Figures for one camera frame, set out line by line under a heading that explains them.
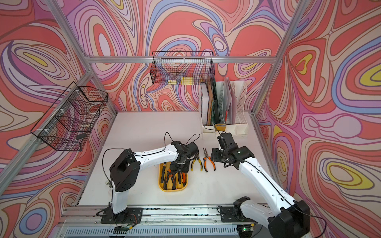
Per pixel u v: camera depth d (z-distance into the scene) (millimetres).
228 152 572
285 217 368
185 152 641
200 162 910
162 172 839
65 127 728
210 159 931
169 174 855
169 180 848
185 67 962
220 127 997
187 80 910
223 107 1038
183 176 842
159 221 733
